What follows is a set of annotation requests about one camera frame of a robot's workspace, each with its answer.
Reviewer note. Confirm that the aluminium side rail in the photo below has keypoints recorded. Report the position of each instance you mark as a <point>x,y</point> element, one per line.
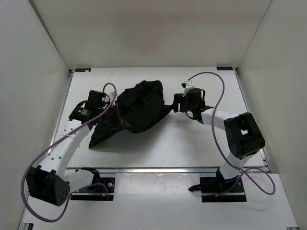
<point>261,152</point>
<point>65,95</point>

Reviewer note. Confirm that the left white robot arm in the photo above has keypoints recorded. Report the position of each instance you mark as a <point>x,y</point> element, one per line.
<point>48,181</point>

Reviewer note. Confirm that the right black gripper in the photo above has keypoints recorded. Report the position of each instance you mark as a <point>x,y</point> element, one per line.
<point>179,99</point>

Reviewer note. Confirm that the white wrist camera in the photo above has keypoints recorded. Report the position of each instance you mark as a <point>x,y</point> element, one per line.
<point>109,96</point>
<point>187,85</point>

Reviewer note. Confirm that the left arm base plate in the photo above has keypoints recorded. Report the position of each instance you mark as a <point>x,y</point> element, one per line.
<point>97,192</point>

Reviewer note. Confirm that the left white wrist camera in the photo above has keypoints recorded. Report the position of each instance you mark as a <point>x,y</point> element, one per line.
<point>109,96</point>

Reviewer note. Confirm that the left blue corner label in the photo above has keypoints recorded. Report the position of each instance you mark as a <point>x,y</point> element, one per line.
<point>82,70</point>

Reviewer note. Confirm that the black pleated skirt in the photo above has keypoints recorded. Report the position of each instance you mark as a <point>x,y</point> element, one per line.
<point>137,110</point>

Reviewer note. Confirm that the left aluminium side rail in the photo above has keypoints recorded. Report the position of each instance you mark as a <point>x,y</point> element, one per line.
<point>65,95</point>

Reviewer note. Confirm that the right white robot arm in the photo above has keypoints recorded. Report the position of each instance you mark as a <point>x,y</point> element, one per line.
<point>243,135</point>

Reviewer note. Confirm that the right blue corner label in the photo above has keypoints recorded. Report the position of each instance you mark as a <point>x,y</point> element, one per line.
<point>224,68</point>

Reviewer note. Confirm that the aluminium front rail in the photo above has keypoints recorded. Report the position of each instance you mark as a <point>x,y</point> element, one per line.
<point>160,170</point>

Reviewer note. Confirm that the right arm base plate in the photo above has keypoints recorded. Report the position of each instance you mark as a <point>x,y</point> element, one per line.
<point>214,190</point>

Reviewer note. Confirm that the blue corner label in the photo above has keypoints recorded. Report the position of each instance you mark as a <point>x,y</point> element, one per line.
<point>82,70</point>
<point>224,68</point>

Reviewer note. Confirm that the right aluminium side rail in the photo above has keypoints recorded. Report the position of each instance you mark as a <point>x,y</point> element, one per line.
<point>261,152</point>

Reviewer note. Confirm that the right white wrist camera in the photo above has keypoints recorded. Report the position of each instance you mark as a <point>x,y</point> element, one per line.
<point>187,85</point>

